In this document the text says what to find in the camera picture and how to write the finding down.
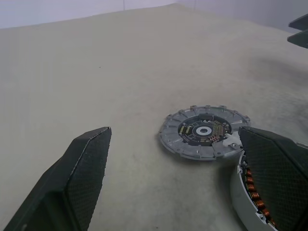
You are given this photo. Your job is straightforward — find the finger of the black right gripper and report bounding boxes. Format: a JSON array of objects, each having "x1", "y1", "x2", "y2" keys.
[
  {"x1": 287, "y1": 30, "x2": 308, "y2": 49},
  {"x1": 288, "y1": 13, "x2": 308, "y2": 31}
]

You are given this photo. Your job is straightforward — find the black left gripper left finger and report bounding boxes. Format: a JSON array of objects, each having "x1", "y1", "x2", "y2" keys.
[{"x1": 0, "y1": 127, "x2": 112, "y2": 231}]

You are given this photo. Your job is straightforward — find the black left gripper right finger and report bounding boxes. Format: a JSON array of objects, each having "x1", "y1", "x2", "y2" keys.
[{"x1": 238, "y1": 126, "x2": 308, "y2": 231}]

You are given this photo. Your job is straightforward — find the motor stator housing copper coils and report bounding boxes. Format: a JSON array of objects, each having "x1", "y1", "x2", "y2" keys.
[{"x1": 230, "y1": 141, "x2": 308, "y2": 231}]

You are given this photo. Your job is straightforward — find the motor cover with circuit board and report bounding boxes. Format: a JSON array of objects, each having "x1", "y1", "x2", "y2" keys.
[{"x1": 158, "y1": 104, "x2": 252, "y2": 161}]

